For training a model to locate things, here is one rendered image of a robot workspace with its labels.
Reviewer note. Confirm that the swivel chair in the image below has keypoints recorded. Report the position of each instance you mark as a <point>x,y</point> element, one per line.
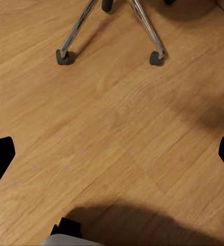
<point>156,57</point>

